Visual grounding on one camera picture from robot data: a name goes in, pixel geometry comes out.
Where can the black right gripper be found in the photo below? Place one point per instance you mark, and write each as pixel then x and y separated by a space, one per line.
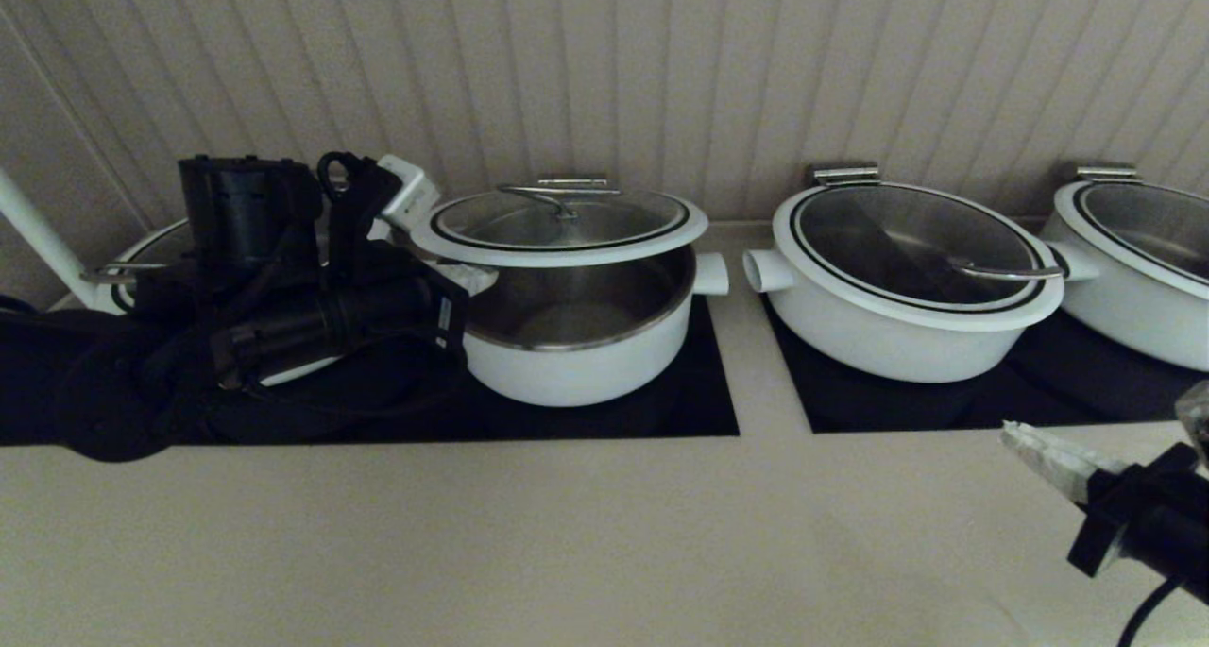
pixel 1152 524

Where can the chrome hinge bracket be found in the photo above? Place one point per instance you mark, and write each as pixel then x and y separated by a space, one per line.
pixel 845 175
pixel 586 182
pixel 1107 173

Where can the glass lid with white rim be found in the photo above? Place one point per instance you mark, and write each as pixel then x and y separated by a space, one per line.
pixel 1162 222
pixel 567 252
pixel 156 246
pixel 945 322

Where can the white deep cooking pot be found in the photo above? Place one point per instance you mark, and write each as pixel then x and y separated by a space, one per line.
pixel 586 373

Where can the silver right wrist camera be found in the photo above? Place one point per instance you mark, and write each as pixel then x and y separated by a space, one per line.
pixel 1195 416

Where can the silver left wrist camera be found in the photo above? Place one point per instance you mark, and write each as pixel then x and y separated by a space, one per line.
pixel 411 194

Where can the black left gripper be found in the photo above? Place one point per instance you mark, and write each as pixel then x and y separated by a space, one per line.
pixel 397 312

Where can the white round rod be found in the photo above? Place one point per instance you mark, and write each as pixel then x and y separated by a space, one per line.
pixel 38 236

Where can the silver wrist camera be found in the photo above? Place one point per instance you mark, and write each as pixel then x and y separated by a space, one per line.
pixel 1195 416
pixel 411 194

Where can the black glass induction cooktop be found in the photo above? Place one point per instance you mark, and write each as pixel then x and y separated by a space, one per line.
pixel 945 406
pixel 614 420

